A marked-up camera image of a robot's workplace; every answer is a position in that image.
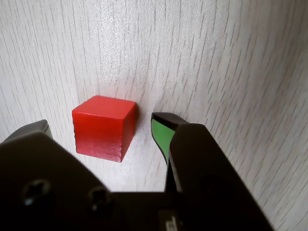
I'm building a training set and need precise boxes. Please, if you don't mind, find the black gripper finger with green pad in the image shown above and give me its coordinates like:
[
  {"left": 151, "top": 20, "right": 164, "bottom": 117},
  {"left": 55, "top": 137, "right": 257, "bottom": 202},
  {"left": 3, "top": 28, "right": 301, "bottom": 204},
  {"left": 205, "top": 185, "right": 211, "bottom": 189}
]
[{"left": 151, "top": 112, "right": 276, "bottom": 231}]

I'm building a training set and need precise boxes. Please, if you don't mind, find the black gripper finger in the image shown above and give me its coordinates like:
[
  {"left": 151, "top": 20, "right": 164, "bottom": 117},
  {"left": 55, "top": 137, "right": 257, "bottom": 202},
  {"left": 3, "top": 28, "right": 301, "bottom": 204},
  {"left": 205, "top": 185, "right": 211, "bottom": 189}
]
[{"left": 0, "top": 119, "right": 121, "bottom": 231}]

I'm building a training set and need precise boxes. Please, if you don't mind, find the red wooden cube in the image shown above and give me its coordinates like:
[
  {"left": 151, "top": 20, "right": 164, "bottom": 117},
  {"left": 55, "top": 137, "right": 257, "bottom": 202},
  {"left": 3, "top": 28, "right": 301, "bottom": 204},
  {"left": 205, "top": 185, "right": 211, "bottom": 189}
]
[{"left": 72, "top": 95, "right": 137, "bottom": 162}]

